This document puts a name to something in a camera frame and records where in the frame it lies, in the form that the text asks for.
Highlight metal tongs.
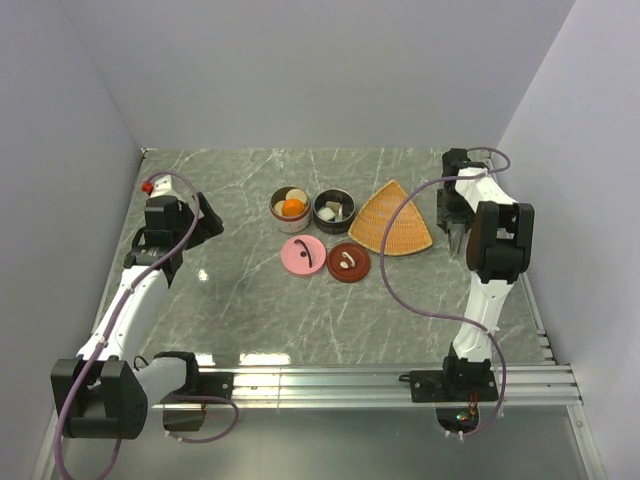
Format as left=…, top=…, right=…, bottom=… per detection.
left=447, top=229, right=466, bottom=257

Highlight beige bun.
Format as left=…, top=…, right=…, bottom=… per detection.
left=273, top=200, right=285, bottom=216
left=285, top=188, right=308, bottom=203

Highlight white sushi roll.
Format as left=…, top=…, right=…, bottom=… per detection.
left=318, top=207, right=336, bottom=222
left=325, top=201, right=342, bottom=212

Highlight brown round lid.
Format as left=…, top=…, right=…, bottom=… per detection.
left=327, top=242, right=371, bottom=283

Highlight pink-white steel lunch container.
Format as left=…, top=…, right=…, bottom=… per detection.
left=269, top=186, right=311, bottom=234

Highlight orange round bun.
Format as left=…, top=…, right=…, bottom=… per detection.
left=281, top=198, right=306, bottom=217

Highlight pink round lid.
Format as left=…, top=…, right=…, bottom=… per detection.
left=280, top=235, right=327, bottom=277

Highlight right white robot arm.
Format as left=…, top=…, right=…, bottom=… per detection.
left=409, top=148, right=535, bottom=403

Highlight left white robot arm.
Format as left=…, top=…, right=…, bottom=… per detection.
left=51, top=193, right=224, bottom=440

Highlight black steel lunch container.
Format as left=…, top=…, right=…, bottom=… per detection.
left=312, top=189, right=357, bottom=234

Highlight woven bamboo triangular tray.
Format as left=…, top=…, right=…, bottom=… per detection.
left=347, top=179, right=433, bottom=257

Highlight aluminium mounting rail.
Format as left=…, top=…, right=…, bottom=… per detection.
left=149, top=364, right=584, bottom=411

